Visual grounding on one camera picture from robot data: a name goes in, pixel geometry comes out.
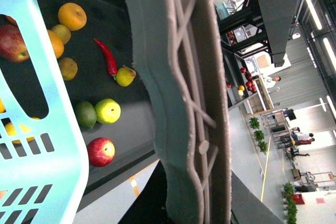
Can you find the grey basket handle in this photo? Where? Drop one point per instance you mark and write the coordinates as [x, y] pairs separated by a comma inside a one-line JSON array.
[[177, 53]]

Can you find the light blue shopping basket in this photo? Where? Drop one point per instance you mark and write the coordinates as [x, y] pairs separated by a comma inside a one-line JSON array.
[[45, 171]]

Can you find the yellow pear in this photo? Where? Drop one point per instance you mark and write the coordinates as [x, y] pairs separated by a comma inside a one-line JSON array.
[[125, 76]]

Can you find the black near fruit tray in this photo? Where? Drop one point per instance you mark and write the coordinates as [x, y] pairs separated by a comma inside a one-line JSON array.
[[133, 133]]

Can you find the bright green apple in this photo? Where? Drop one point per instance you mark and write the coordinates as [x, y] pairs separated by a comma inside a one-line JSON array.
[[108, 111]]

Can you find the red chili pepper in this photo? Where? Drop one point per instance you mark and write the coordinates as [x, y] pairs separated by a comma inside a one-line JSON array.
[[110, 61]]

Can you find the green mango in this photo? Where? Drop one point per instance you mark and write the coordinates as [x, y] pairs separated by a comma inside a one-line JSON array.
[[85, 114]]

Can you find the red apple near edge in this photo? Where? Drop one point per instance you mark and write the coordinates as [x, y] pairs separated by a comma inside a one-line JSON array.
[[101, 152]]

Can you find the olive brown pear lower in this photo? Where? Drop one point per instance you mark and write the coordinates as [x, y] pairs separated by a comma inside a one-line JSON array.
[[68, 68]]

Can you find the orange persimmon centre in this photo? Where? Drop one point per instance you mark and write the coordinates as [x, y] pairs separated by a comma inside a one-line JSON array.
[[57, 44]]

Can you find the yellow orange apple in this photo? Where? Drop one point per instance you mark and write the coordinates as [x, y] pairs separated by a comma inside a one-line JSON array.
[[72, 16]]

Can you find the red yellow apple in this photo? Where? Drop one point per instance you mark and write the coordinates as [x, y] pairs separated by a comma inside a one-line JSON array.
[[13, 47]]

